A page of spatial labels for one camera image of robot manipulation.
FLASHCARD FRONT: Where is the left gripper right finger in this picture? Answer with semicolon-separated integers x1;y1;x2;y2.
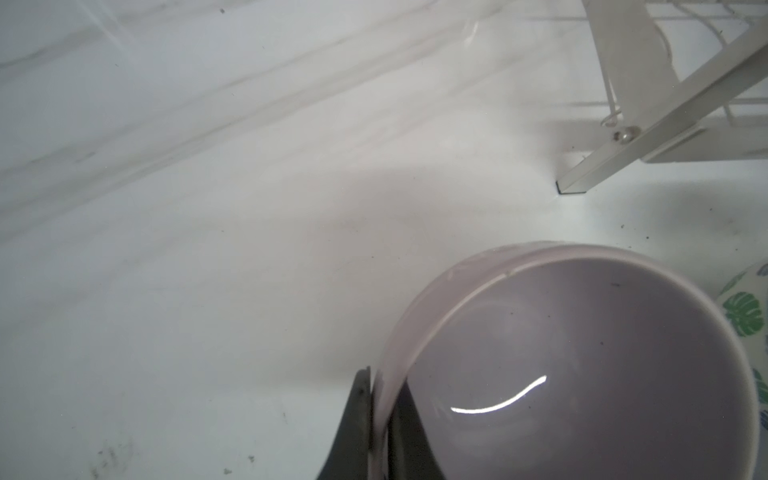
387;383;445;480

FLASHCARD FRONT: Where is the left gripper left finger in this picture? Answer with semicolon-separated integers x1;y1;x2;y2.
317;367;372;480

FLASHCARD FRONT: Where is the steel two-tier dish rack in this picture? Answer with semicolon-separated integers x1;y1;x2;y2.
556;1;767;194

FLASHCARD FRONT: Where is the plain lilac ceramic bowl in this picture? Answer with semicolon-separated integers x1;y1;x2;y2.
370;242;759;479

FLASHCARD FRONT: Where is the blue-rimmed leaf bowl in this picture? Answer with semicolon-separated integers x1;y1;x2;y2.
716;259;767;430

